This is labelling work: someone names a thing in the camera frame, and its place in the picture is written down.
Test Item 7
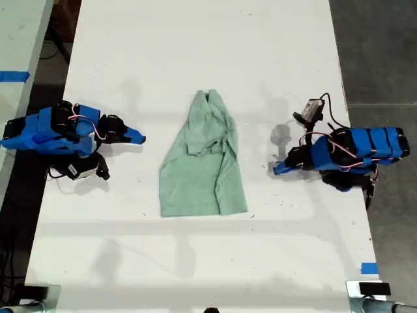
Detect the black table clamp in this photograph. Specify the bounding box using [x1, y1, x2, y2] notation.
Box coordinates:
[364, 177, 376, 210]

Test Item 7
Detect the long blue tape strip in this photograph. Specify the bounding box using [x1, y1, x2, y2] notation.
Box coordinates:
[0, 70, 31, 83]

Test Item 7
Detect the small black box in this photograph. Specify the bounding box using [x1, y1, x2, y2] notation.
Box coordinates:
[358, 282, 392, 296]
[23, 284, 50, 299]

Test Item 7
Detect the pale green T-shirt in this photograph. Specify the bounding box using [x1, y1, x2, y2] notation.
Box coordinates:
[159, 88, 249, 218]

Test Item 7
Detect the black floor cable bundle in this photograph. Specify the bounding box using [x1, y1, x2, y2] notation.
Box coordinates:
[0, 246, 27, 296]

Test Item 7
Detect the grey metal pole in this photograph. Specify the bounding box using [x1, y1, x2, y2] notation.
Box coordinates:
[360, 299, 417, 313]

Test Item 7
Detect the white side table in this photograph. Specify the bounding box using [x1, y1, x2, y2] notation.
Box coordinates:
[0, 0, 55, 205]

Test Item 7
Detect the camera black stalk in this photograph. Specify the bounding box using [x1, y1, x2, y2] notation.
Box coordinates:
[298, 119, 319, 148]
[93, 152, 111, 181]

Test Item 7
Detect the metal bracket plate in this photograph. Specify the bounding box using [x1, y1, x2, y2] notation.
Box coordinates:
[18, 284, 63, 313]
[345, 280, 388, 313]

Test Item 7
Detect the camera black cable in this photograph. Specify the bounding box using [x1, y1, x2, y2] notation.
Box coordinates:
[319, 92, 352, 130]
[48, 166, 71, 179]

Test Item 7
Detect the short blue tape piece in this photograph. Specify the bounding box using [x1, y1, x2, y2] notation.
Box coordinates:
[360, 261, 380, 275]

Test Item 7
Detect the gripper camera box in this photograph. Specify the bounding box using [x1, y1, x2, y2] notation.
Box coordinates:
[66, 161, 99, 181]
[292, 98, 326, 124]

